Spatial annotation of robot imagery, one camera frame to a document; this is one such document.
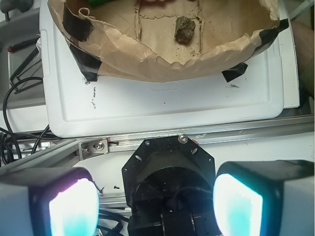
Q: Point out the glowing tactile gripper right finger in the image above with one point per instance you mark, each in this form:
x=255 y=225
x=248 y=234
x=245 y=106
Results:
x=265 y=198

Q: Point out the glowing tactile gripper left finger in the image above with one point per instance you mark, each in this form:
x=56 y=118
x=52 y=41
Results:
x=48 y=202

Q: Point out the brown grey rock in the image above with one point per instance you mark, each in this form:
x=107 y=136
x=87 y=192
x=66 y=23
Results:
x=184 y=30

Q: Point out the black octagonal mounting plate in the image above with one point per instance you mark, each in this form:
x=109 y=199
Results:
x=166 y=167

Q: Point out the black tape piece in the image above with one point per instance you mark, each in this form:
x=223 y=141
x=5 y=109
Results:
x=80 y=29
x=234 y=72
x=88 y=64
x=268 y=36

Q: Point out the brown paper bag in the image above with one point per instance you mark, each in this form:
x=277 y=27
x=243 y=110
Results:
x=134 y=39

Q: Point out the green rectangular block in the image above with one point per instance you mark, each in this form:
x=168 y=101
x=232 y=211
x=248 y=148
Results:
x=95 y=3

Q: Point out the silver corner bracket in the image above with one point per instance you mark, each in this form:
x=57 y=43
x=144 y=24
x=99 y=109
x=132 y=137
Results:
x=90 y=148

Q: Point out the aluminium extrusion rail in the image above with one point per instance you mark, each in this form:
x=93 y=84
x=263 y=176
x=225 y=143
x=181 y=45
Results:
x=271 y=139

